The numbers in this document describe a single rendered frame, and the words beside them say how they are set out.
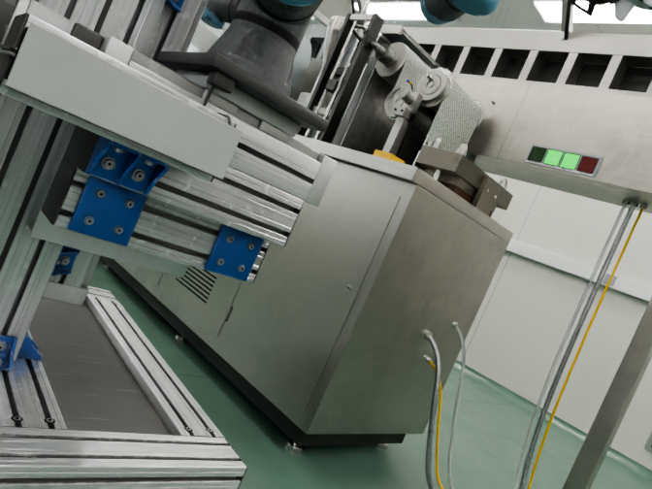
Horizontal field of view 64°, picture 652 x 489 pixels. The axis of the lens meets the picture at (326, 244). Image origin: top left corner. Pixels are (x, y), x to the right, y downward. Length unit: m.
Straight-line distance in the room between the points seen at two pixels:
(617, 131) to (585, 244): 2.46
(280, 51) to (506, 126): 1.37
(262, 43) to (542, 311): 3.73
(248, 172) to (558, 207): 3.82
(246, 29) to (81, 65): 0.33
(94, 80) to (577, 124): 1.67
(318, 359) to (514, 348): 3.00
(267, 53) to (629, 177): 1.33
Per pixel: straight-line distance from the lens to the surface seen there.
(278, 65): 0.88
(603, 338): 4.22
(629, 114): 2.00
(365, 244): 1.51
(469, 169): 1.76
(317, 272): 1.60
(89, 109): 0.65
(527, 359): 4.36
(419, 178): 1.47
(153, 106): 0.67
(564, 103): 2.09
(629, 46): 2.13
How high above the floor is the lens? 0.66
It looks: 2 degrees down
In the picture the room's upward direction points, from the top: 24 degrees clockwise
